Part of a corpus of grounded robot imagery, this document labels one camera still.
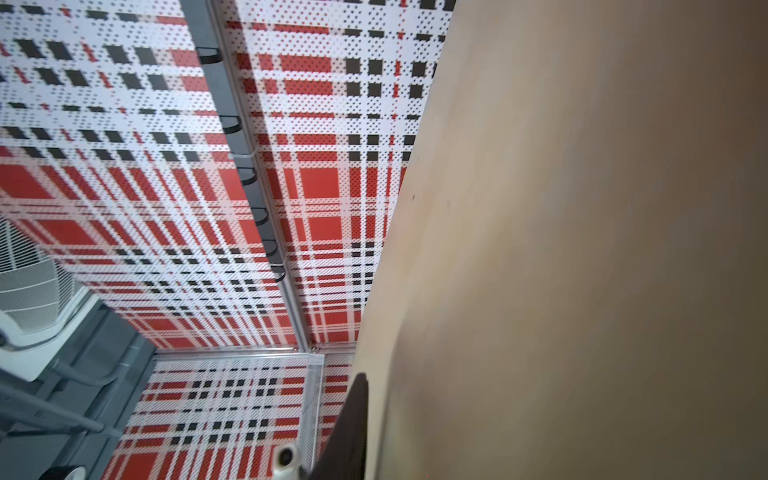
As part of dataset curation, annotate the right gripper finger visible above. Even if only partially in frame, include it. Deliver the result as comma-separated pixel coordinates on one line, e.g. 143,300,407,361
308,373,368,480

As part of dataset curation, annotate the plywood board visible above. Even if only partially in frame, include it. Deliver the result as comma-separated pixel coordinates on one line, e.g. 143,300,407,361
354,1,767,479

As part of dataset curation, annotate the ceiling spot light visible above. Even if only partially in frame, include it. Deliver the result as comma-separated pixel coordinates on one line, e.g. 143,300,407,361
39,465,88,480

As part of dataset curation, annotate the ceiling air conditioner vent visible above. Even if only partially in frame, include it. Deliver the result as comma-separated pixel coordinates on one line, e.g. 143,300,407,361
1,218,100,382

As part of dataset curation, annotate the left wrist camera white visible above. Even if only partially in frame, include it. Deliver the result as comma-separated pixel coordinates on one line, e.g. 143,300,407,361
271,443,302,480

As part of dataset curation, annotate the black hook rail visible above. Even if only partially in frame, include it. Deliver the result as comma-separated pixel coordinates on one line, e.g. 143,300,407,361
180,0,288,285

